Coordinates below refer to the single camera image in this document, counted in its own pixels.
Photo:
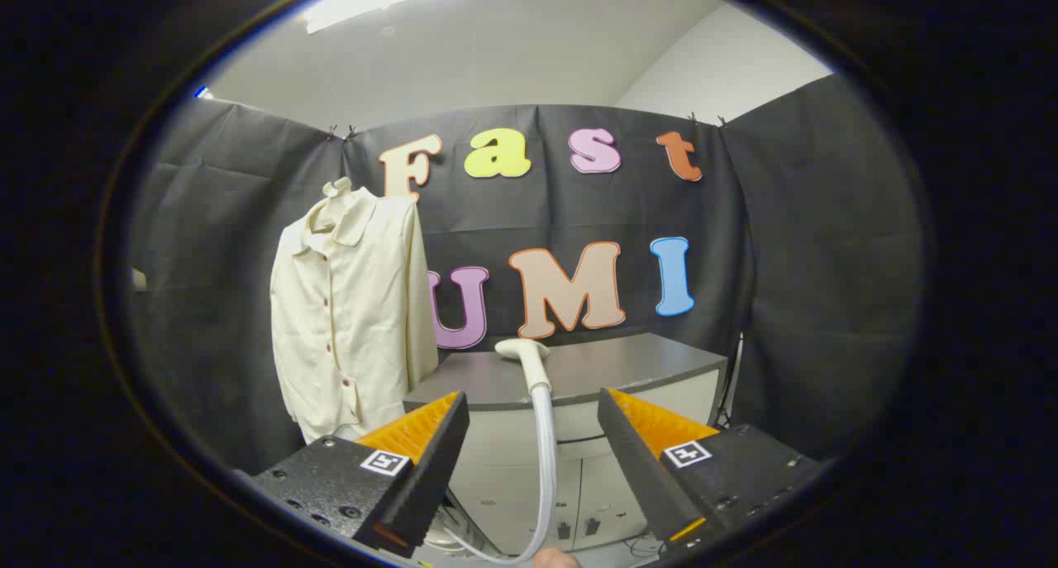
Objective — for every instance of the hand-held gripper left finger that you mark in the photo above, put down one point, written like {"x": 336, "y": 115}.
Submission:
{"x": 430, "y": 477}

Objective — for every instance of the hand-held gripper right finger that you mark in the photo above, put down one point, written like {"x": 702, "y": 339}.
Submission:
{"x": 640, "y": 469}

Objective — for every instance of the white undershirt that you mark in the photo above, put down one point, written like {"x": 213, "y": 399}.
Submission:
{"x": 349, "y": 432}

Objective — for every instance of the white garment steamer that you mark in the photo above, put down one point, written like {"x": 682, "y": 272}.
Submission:
{"x": 539, "y": 369}

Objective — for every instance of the cream button-up shirt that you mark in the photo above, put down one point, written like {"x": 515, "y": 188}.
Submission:
{"x": 355, "y": 303}

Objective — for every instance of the grey-topped white cabinet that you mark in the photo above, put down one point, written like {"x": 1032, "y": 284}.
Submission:
{"x": 628, "y": 365}

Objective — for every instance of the black backdrop cloth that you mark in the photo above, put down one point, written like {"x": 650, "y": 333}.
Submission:
{"x": 579, "y": 204}

